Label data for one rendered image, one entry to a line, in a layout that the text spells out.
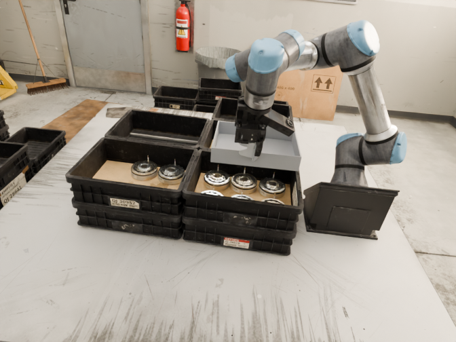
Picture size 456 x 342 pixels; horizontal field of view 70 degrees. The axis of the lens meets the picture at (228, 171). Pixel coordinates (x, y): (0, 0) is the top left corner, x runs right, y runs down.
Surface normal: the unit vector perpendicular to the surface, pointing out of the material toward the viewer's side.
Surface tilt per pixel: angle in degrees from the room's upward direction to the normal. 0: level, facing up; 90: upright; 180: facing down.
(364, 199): 90
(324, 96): 74
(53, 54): 90
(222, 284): 0
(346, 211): 90
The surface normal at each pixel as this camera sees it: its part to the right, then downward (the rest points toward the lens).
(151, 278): 0.07, -0.83
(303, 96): -0.04, 0.30
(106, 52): -0.06, 0.55
